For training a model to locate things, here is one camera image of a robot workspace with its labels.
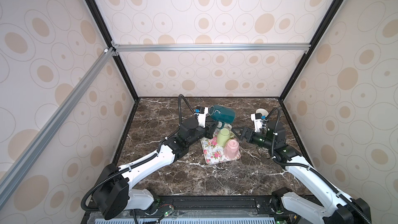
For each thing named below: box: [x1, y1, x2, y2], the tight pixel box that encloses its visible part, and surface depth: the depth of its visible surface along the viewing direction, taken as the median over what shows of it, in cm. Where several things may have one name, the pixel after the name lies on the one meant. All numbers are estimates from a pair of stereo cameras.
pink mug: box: [223, 138, 240, 159], surface depth 85 cm
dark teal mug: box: [208, 104, 236, 130], surface depth 71 cm
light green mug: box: [216, 128, 235, 147], surface depth 90 cm
